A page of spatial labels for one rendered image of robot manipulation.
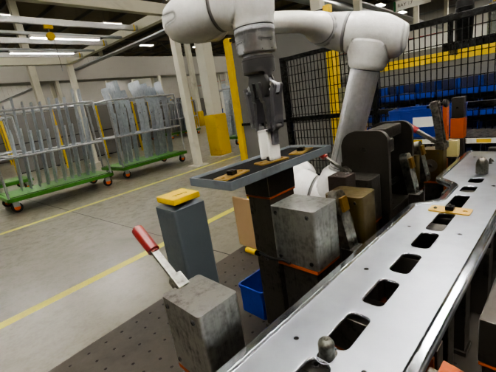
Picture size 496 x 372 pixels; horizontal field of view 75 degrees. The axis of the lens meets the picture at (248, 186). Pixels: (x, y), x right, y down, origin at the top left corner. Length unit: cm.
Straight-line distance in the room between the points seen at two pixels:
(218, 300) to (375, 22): 100
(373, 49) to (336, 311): 89
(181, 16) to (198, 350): 68
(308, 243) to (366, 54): 77
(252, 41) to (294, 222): 39
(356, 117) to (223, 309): 93
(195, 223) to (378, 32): 86
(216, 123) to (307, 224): 792
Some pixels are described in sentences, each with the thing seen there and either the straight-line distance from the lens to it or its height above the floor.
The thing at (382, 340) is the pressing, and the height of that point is 100.
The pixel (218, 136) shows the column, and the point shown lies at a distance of 847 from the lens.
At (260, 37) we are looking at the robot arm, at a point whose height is 143.
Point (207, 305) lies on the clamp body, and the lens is 46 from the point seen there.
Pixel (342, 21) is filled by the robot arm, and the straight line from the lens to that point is 124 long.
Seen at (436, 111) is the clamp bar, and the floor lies 118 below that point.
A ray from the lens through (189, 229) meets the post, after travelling 62.
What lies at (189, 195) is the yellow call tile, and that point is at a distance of 61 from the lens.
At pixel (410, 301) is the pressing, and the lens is 55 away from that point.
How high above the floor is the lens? 131
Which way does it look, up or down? 15 degrees down
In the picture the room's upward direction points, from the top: 9 degrees counter-clockwise
